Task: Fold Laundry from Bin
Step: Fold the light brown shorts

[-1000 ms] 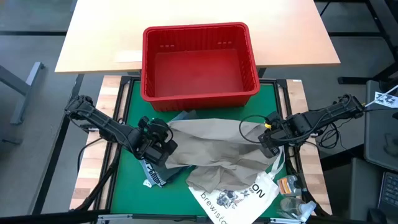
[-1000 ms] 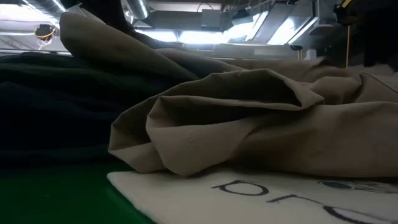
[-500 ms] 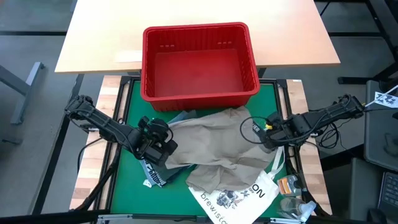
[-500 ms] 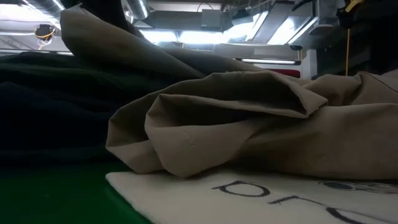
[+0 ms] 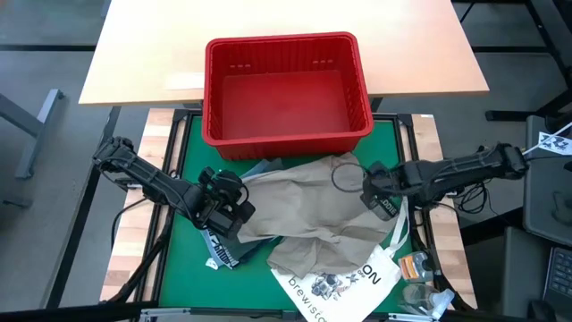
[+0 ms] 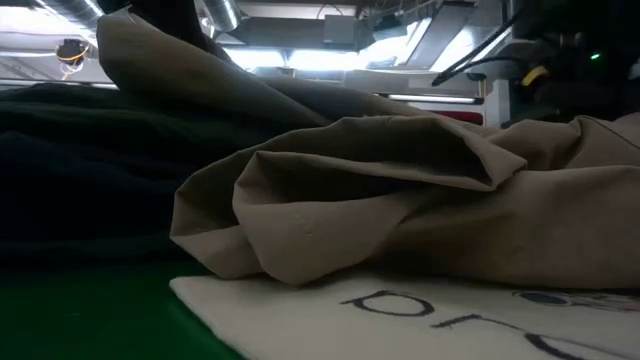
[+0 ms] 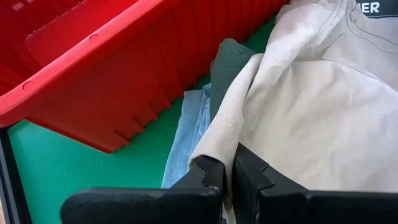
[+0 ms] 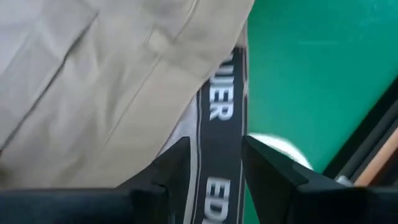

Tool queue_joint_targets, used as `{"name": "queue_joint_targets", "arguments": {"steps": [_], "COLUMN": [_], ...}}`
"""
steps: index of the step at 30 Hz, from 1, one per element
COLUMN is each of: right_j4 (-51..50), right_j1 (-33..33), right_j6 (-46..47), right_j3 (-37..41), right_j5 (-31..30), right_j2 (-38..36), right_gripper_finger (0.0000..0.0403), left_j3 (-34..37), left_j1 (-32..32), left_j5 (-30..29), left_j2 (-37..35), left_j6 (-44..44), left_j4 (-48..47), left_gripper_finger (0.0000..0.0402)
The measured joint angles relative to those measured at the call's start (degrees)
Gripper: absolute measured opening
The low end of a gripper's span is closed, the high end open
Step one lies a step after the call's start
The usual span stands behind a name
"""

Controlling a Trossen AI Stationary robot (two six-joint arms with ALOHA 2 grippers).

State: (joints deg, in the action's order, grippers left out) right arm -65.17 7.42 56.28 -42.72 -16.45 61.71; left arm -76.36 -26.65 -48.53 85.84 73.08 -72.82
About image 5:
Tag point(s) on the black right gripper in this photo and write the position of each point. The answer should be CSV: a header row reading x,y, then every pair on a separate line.
x,y
384,183

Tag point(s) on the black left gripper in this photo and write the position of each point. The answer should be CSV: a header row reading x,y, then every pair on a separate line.
x,y
223,201

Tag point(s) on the light blue denim jeans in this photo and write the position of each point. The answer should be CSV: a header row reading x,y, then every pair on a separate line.
x,y
263,167

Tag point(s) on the navy blue garment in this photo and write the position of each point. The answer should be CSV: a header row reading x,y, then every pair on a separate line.
x,y
223,257

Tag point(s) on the beige garment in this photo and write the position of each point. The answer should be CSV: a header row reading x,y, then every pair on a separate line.
x,y
313,210

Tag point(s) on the white printed tote bag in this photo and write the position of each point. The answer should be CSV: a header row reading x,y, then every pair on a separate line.
x,y
348,290

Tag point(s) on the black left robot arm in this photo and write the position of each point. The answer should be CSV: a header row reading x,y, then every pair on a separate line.
x,y
152,179

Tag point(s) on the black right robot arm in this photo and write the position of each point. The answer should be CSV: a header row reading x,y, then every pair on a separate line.
x,y
460,170

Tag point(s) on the red plastic laundry bin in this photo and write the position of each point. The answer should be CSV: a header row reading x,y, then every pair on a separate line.
x,y
286,103

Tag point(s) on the orange label pump bottle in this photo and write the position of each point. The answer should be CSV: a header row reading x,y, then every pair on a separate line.
x,y
415,266

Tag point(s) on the wooden side board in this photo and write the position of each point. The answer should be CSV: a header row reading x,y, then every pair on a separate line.
x,y
129,250
451,250

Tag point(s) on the clear spray bottle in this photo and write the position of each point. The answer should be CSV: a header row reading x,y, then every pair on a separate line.
x,y
420,299

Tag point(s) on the white label strip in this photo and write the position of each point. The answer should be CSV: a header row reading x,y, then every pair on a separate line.
x,y
185,81

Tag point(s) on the grey side desk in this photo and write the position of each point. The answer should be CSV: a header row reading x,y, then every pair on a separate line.
x,y
545,201

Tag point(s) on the light wooden desk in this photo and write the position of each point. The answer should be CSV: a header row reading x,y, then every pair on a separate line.
x,y
156,44

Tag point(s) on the white printed paper flag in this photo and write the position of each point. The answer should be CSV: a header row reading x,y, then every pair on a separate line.
x,y
554,143

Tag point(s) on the dark laptop keyboard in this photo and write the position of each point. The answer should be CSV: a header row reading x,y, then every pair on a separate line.
x,y
558,277

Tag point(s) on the grey metal table leg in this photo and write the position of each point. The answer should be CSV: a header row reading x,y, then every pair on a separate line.
x,y
31,121

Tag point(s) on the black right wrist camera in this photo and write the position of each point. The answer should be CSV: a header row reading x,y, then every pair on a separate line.
x,y
386,208

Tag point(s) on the black metal table frame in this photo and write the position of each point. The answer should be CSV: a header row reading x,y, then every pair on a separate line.
x,y
402,120

